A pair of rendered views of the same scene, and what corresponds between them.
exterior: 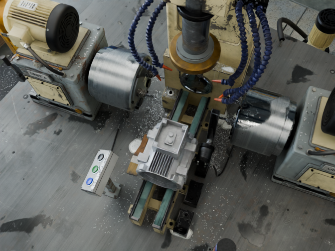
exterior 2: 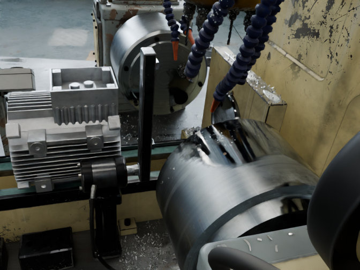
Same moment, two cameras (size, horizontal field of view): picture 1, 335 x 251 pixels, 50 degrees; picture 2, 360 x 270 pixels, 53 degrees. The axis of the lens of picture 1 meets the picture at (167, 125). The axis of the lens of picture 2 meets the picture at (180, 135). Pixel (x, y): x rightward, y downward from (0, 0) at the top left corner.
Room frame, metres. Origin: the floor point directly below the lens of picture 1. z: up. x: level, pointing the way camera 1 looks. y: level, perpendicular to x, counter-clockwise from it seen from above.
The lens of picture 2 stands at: (0.23, -0.59, 1.45)
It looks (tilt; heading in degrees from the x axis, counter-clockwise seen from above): 34 degrees down; 46
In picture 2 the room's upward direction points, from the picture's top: 6 degrees clockwise
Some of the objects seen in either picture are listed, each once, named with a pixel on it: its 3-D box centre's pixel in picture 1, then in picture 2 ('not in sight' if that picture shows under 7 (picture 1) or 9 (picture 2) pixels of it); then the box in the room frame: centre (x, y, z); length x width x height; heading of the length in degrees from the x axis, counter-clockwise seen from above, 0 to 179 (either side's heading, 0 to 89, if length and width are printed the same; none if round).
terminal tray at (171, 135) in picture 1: (170, 139); (84, 94); (0.52, -0.01, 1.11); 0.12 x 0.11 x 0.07; 156
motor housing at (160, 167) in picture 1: (167, 157); (67, 135); (0.49, 0.01, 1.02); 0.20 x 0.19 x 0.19; 156
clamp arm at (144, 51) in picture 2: (212, 127); (144, 120); (0.55, -0.17, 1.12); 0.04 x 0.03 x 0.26; 156
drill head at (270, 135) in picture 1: (267, 123); (253, 227); (0.59, -0.40, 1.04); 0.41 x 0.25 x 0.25; 66
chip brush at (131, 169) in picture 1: (139, 154); not in sight; (0.59, 0.14, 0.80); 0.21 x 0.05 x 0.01; 157
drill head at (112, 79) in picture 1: (111, 74); (152, 56); (0.87, 0.22, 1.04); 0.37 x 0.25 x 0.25; 66
